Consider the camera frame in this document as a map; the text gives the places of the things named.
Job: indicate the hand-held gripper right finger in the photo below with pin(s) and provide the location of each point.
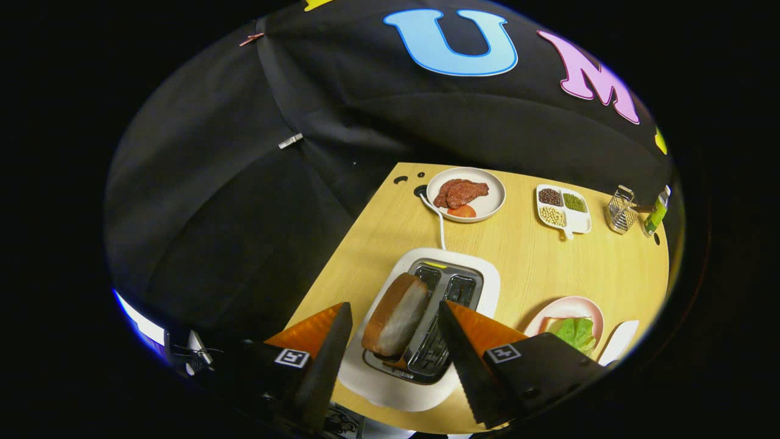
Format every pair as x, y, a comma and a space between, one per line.
466, 366

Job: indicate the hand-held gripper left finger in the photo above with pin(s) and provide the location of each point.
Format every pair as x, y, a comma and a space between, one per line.
323, 366

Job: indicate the toasted bread slice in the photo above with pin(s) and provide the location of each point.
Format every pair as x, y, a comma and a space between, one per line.
396, 317

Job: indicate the green lettuce leaf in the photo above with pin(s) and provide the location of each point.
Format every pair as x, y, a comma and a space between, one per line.
576, 332

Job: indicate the white toaster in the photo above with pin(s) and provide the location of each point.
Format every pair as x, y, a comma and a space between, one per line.
390, 393

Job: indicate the round pink plate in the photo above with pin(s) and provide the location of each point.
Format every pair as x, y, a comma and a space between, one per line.
570, 304

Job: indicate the red tomato slice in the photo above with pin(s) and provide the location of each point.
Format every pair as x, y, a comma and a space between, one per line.
462, 211

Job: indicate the pile of yellow soybeans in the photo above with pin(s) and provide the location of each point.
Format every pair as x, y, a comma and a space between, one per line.
552, 216

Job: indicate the round white plate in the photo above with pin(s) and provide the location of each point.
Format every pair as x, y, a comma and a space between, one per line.
495, 195

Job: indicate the brown steak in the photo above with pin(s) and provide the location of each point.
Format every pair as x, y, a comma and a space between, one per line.
460, 192

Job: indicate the white divided dish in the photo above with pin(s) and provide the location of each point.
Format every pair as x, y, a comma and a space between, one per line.
577, 223

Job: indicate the black backdrop cloth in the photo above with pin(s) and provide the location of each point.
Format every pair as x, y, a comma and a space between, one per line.
213, 213

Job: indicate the pile of dark red beans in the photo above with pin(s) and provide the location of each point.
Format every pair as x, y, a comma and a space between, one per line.
550, 197

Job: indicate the pile of green mung beans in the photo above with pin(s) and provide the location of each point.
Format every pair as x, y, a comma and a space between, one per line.
574, 202

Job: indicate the silver cloth clip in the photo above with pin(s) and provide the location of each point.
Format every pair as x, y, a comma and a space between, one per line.
290, 141

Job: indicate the green label plastic bottle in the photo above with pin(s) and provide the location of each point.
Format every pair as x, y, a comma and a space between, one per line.
656, 216

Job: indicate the red cloth clip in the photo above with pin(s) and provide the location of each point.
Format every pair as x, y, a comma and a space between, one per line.
251, 39

